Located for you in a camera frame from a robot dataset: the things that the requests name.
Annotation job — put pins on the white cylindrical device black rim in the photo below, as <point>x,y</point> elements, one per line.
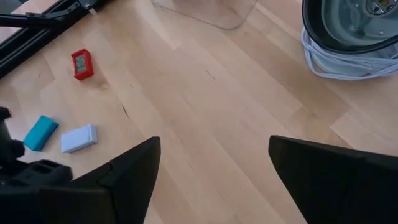
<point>357,21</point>

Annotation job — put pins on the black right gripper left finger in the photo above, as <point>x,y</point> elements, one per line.
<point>130,186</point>

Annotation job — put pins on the red digital clock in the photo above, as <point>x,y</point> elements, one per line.
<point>82,65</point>

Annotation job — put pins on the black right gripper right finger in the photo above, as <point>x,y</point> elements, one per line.
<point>335,186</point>

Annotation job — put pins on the black aluminium table frame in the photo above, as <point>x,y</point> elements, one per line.
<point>25,40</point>

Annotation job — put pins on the clear plastic bin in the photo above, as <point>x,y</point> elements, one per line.
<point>211,15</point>

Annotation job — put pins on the teal digital clock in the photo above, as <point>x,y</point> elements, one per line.
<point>40,133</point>

